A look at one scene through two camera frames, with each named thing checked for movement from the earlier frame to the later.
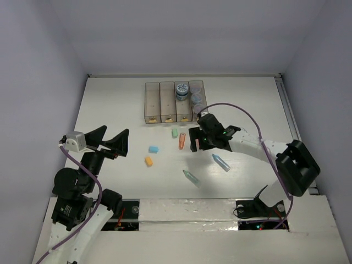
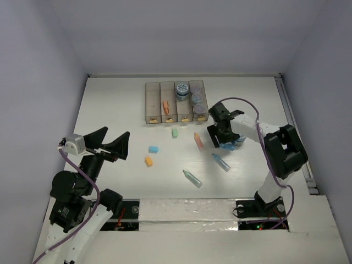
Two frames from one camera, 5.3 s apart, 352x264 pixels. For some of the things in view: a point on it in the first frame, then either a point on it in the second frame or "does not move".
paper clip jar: [195, 88] does not move
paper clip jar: [196, 98] does not move
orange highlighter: [182, 141] -> [165, 105]
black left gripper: [104, 149] does not move
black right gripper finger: [195, 133] -> [214, 134]
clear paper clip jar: [197, 108] does not move
